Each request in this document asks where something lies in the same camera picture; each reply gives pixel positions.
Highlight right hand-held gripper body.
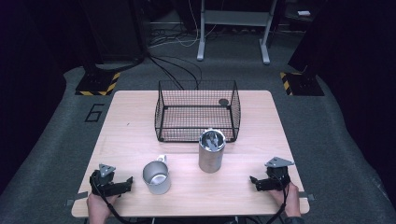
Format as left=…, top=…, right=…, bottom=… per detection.
left=264, top=156, right=295, bottom=191

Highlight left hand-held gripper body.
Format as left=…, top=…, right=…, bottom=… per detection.
left=89, top=163, right=119, bottom=198

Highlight grey metal mug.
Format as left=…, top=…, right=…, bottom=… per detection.
left=142, top=154, right=173, bottom=196

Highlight tall stainless steel tumbler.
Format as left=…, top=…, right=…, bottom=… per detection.
left=197, top=127, right=227, bottom=175

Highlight black wire basket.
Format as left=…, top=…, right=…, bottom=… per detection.
left=153, top=79, right=242, bottom=144

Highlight person's left hand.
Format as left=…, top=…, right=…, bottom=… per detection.
left=86, top=191, right=121, bottom=224

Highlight person's right hand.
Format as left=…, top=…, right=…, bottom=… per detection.
left=268, top=181, right=302, bottom=218

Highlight grey tape strip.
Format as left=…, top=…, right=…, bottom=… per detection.
left=298, top=190, right=316, bottom=202
left=64, top=190, right=89, bottom=207

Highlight black yellow striped stand base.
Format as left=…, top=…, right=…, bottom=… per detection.
left=278, top=71, right=325, bottom=97
left=75, top=71, right=121, bottom=97

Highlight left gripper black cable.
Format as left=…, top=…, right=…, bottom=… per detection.
left=90, top=174, right=148, bottom=224

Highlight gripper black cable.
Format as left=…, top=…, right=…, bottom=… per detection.
left=90, top=174, right=148, bottom=224
left=264, top=169, right=290, bottom=224

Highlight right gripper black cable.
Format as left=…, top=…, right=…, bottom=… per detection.
left=264, top=169, right=290, bottom=224

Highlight black floor cables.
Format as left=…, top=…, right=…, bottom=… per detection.
left=147, top=53, right=204, bottom=91

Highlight white floor cables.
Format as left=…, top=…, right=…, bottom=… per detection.
left=147, top=0, right=219, bottom=49

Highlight white metal desk frame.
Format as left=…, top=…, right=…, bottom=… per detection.
left=196, top=0, right=278, bottom=65

